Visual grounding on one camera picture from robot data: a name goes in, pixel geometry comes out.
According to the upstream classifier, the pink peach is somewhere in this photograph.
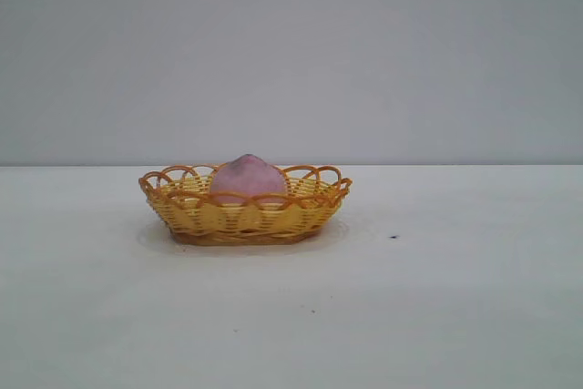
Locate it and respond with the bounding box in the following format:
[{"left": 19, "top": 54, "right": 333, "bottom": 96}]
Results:
[{"left": 208, "top": 153, "right": 289, "bottom": 206}]

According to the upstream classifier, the yellow woven wicker basket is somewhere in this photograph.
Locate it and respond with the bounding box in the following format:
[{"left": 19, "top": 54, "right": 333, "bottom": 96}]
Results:
[{"left": 138, "top": 161, "right": 353, "bottom": 247}]

